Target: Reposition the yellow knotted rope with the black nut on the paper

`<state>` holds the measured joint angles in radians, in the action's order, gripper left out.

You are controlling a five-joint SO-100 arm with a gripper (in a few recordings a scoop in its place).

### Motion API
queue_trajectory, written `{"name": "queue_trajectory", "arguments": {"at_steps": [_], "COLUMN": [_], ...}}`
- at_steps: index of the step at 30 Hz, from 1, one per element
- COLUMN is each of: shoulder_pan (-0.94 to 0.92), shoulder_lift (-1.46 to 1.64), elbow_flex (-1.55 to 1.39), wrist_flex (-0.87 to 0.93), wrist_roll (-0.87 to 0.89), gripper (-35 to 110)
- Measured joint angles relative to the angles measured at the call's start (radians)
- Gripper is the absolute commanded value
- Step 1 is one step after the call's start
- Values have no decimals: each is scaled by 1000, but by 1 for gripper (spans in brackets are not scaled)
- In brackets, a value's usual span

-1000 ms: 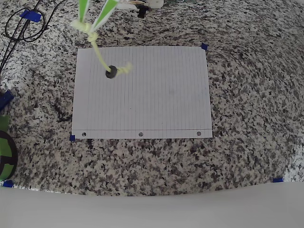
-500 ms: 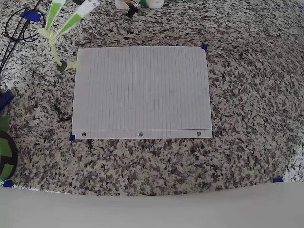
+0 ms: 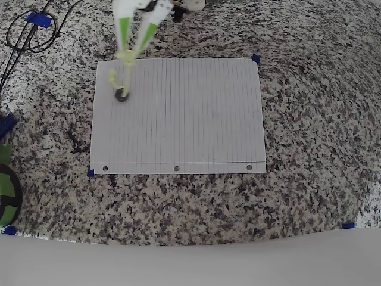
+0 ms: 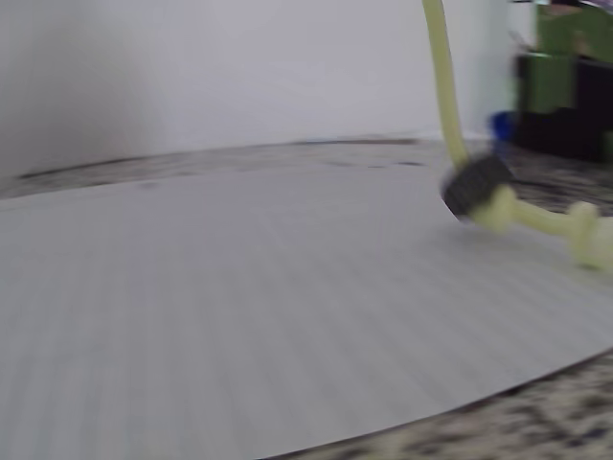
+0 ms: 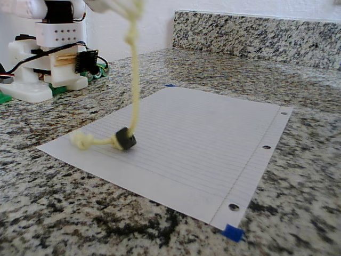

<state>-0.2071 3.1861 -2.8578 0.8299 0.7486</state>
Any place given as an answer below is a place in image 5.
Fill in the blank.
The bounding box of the black controller board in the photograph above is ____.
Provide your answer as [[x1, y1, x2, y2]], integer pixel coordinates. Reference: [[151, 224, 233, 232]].
[[75, 50, 99, 75]]

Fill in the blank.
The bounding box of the black hex nut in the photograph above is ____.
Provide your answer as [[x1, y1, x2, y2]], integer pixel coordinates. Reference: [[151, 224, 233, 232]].
[[115, 127, 137, 151]]

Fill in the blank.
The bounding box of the yellow knotted rope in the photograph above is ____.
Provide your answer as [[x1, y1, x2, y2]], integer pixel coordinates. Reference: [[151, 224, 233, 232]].
[[69, 0, 146, 151]]

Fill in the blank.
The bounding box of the granite backsplash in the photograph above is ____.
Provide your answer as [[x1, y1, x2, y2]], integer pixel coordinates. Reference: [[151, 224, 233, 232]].
[[172, 10, 341, 70]]

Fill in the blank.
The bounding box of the black power cable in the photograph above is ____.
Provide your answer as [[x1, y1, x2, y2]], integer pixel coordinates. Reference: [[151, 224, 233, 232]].
[[0, 41, 87, 75]]

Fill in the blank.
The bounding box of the lined paper sheet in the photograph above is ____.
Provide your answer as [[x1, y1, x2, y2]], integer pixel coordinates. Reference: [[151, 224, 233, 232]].
[[36, 86, 294, 230]]

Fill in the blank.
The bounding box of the green silver round object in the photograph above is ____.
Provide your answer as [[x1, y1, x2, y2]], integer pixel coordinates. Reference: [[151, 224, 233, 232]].
[[89, 63, 110, 81]]

